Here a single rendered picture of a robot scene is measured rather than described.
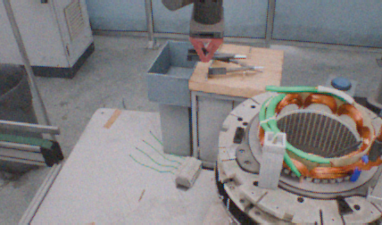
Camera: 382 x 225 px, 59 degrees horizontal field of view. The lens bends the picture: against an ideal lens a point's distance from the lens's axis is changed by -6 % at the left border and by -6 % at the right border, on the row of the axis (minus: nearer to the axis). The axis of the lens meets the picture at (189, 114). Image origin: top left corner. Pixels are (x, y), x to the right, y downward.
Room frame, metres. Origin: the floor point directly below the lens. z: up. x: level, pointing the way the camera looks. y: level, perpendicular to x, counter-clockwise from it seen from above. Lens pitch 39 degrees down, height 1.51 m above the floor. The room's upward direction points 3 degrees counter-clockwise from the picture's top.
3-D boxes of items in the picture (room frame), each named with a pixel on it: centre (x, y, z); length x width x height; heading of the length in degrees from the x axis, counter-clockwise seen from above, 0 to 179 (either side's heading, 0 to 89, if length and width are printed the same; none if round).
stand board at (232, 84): (0.72, -0.13, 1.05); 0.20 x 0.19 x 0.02; 73
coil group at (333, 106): (0.49, -0.24, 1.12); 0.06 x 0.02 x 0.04; 73
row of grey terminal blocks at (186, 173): (0.63, 0.01, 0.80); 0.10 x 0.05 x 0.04; 152
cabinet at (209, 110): (0.72, -0.13, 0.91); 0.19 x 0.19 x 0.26; 73
